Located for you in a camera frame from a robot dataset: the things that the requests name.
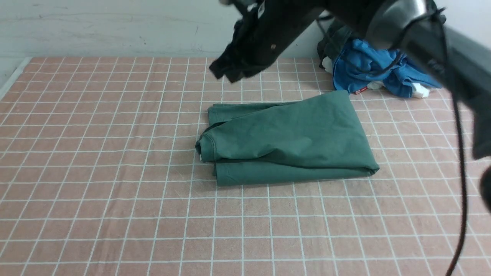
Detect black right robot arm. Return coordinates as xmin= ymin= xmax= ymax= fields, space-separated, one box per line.
xmin=195 ymin=0 xmax=491 ymax=187

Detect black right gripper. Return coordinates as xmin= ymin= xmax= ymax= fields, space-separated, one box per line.
xmin=209 ymin=0 xmax=327 ymax=83

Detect green long-sleeve top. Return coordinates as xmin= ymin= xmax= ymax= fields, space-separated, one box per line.
xmin=195 ymin=90 xmax=379 ymax=187

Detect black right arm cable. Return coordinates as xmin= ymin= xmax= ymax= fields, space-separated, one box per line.
xmin=445 ymin=88 xmax=468 ymax=276

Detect dark grey crumpled garment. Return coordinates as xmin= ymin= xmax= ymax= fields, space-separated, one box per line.
xmin=316 ymin=15 xmax=356 ymax=74

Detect blue crumpled shirt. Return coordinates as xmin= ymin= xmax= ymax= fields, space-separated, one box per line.
xmin=333 ymin=39 xmax=442 ymax=99

